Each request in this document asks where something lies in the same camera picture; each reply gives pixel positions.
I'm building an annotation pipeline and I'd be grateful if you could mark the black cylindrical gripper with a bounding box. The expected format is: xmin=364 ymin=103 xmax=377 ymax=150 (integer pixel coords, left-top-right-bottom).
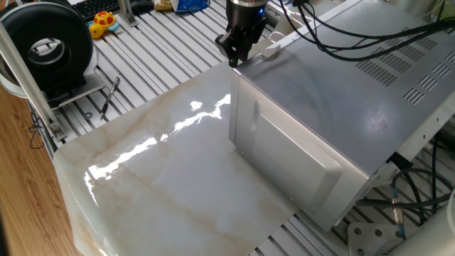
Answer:
xmin=214 ymin=4 xmax=268 ymax=68

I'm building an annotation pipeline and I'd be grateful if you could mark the silver microwave oven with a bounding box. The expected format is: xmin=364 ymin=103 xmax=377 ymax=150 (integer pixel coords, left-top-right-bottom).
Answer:
xmin=228 ymin=0 xmax=455 ymax=233

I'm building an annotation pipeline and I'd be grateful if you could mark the white tape piece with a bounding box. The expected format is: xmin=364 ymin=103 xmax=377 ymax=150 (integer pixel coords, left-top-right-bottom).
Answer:
xmin=261 ymin=43 xmax=282 ymax=59

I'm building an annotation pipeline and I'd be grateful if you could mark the blue snack bag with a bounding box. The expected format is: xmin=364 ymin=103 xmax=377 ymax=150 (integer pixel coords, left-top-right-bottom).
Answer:
xmin=169 ymin=0 xmax=211 ymax=14

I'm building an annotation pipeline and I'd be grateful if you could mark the yellow snack bag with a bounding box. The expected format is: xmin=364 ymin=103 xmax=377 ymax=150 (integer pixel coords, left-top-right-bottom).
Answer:
xmin=154 ymin=0 xmax=176 ymax=11

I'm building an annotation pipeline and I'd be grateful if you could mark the black computer mouse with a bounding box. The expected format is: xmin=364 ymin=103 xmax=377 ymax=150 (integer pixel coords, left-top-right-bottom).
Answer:
xmin=129 ymin=0 xmax=156 ymax=16

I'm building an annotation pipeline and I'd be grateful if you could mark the aluminium upright profile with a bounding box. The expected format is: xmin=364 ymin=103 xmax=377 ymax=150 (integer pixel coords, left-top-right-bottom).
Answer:
xmin=117 ymin=0 xmax=139 ymax=28

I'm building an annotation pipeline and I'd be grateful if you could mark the yellow turtle toy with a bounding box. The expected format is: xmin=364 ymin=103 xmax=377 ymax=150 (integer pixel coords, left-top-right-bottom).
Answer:
xmin=87 ymin=10 xmax=121 ymax=39

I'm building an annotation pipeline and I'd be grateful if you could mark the black pen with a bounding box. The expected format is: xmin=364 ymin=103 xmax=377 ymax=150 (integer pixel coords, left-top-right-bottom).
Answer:
xmin=100 ymin=76 xmax=121 ymax=121

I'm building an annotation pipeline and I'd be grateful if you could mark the black keyboard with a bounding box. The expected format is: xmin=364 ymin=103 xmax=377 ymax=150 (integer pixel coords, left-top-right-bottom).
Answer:
xmin=70 ymin=0 xmax=122 ymax=21

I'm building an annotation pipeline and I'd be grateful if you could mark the marble pattern mat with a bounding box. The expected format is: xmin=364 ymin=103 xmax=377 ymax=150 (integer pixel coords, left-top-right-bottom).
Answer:
xmin=53 ymin=53 xmax=299 ymax=256

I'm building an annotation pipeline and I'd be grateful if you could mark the silver force sensor ring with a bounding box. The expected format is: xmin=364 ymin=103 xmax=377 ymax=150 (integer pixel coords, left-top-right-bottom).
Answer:
xmin=229 ymin=0 xmax=267 ymax=7

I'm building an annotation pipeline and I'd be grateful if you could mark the white fan base plate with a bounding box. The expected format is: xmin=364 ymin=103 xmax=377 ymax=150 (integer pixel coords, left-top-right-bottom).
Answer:
xmin=42 ymin=69 xmax=107 ymax=110

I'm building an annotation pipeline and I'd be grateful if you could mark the black round duct fan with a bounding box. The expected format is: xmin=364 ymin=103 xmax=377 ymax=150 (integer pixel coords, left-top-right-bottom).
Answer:
xmin=0 ymin=1 xmax=100 ymax=104

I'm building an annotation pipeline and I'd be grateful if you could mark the metal corner bracket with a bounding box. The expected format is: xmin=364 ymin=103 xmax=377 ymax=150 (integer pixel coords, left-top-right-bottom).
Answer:
xmin=48 ymin=119 xmax=68 ymax=142

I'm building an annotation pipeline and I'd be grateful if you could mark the black gripper cable bundle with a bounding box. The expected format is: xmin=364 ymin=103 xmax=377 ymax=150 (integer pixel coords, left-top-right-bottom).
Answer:
xmin=279 ymin=0 xmax=455 ymax=63

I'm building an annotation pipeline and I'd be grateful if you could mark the aluminium frame strut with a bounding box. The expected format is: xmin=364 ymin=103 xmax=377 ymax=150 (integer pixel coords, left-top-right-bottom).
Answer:
xmin=0 ymin=21 xmax=68 ymax=142

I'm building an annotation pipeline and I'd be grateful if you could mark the thin black floor cable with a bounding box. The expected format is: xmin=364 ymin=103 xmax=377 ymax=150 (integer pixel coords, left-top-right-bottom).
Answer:
xmin=27 ymin=108 xmax=46 ymax=150

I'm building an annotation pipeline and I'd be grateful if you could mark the black cable with metal plug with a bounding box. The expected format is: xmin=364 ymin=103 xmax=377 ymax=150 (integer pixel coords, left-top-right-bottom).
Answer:
xmin=355 ymin=166 xmax=455 ymax=238

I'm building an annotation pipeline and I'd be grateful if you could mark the thick black hose cable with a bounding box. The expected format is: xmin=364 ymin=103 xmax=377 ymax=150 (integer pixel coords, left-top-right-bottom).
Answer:
xmin=429 ymin=137 xmax=440 ymax=214

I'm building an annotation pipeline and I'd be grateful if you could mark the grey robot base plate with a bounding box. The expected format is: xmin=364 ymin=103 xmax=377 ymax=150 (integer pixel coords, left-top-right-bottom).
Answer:
xmin=346 ymin=222 xmax=405 ymax=256

